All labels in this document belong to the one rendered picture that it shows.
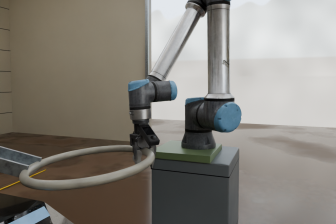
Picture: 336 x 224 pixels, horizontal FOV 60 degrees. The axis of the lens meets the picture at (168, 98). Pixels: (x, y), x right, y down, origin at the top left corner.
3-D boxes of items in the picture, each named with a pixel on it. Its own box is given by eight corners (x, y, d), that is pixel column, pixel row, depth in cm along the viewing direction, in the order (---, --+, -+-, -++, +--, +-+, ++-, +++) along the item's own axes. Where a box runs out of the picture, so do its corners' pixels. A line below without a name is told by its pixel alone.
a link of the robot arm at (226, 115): (220, 128, 157) (219, -14, 153) (244, 132, 142) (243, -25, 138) (197, 130, 149) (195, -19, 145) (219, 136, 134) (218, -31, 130)
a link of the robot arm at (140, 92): (154, 78, 122) (132, 79, 117) (156, 108, 122) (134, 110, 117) (144, 79, 130) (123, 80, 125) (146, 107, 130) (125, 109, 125)
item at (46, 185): (-13, 198, 87) (-14, 188, 87) (52, 156, 136) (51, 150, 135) (151, 183, 87) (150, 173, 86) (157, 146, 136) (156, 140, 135)
